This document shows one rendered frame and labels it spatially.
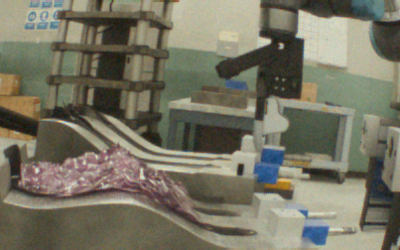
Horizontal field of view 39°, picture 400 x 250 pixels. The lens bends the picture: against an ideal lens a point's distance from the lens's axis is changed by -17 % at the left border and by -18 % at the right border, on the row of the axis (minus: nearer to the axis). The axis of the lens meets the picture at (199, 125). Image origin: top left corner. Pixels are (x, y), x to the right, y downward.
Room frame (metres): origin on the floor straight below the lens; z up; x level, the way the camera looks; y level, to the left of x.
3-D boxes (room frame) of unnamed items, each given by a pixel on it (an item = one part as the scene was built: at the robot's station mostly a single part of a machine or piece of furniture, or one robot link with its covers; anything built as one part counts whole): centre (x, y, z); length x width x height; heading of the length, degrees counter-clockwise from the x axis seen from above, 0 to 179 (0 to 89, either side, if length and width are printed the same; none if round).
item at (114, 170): (0.77, 0.11, 0.90); 0.26 x 0.18 x 0.08; 97
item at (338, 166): (7.01, -1.19, 0.47); 1.10 x 0.52 x 0.94; 92
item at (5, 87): (7.55, 2.46, 0.42); 0.86 x 0.33 x 0.83; 84
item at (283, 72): (1.14, -0.13, 1.06); 0.09 x 0.08 x 0.12; 80
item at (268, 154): (1.14, -0.14, 0.91); 0.13 x 0.05 x 0.05; 80
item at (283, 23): (1.14, -0.12, 1.15); 0.08 x 0.08 x 0.05
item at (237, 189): (1.13, 0.13, 0.87); 0.50 x 0.26 x 0.14; 80
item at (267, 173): (1.03, -0.12, 0.89); 0.13 x 0.05 x 0.05; 80
